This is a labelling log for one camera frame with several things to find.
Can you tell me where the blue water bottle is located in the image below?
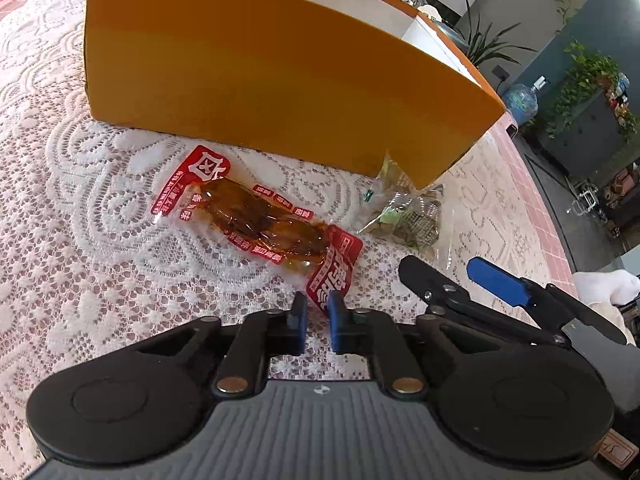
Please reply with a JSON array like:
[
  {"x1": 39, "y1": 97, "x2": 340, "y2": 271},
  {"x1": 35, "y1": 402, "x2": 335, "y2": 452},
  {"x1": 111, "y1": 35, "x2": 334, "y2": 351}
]
[{"x1": 502, "y1": 76, "x2": 548, "y2": 126}]

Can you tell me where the long-leaf potted plant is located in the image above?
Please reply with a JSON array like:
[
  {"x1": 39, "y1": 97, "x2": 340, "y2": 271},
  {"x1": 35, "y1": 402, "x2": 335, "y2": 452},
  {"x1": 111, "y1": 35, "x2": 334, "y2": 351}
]
[{"x1": 452, "y1": 0, "x2": 536, "y2": 68}]

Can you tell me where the red brown meat packet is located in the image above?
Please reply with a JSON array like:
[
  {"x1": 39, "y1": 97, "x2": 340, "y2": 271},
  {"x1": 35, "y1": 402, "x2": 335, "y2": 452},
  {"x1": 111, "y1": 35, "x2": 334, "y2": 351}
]
[{"x1": 149, "y1": 144, "x2": 364, "y2": 307}]

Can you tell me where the green ivy plant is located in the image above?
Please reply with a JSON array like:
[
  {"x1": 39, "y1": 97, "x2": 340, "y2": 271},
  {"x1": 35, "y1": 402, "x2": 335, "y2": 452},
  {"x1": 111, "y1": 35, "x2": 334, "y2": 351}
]
[{"x1": 540, "y1": 42, "x2": 640, "y2": 141}]

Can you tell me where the small metal rack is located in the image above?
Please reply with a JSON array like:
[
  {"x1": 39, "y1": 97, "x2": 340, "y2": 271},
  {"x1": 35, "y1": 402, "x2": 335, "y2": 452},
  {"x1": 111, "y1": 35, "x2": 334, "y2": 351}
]
[{"x1": 570, "y1": 180, "x2": 601, "y2": 218}]

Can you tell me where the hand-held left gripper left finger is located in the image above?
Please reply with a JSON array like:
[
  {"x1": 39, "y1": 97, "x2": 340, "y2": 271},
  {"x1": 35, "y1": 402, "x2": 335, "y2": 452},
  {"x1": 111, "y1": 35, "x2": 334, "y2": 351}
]
[{"x1": 145, "y1": 291, "x2": 307, "y2": 397}]

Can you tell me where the orange cardboard box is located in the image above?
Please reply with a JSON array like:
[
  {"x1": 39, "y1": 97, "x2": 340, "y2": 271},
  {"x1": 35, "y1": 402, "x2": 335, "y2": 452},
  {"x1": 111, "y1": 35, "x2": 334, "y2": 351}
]
[{"x1": 82, "y1": 0, "x2": 507, "y2": 188}]

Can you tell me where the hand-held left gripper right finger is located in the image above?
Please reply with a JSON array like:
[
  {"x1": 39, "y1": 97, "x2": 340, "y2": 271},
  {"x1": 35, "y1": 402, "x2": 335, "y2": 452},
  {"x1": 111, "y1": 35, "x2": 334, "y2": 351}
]
[{"x1": 327, "y1": 290, "x2": 503, "y2": 397}]

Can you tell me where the clear packet with green print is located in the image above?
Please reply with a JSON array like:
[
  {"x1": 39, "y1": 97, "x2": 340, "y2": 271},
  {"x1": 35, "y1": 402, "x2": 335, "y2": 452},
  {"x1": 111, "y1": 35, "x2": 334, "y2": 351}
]
[{"x1": 357, "y1": 152, "x2": 451, "y2": 261}]

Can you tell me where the pink checked tablecloth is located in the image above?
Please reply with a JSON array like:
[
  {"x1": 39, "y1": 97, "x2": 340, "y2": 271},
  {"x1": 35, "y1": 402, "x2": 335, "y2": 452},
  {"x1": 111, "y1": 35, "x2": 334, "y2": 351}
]
[{"x1": 0, "y1": 0, "x2": 581, "y2": 311}]

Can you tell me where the white cloth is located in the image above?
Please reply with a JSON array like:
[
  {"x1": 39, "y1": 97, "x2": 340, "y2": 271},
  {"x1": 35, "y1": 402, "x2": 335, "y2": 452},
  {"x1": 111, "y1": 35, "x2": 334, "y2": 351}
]
[{"x1": 572, "y1": 269, "x2": 640, "y2": 311}]

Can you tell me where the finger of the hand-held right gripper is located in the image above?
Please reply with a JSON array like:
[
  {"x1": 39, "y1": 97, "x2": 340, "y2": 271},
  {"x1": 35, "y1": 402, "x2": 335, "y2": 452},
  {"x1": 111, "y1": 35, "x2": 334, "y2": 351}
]
[
  {"x1": 398, "y1": 255, "x2": 571, "y2": 348},
  {"x1": 466, "y1": 256, "x2": 628, "y2": 346}
]

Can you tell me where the grey cabinet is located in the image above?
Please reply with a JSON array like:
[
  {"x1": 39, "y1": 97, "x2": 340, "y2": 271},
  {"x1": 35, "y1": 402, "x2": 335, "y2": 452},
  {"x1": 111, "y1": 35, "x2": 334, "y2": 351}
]
[{"x1": 537, "y1": 87, "x2": 640, "y2": 186}]

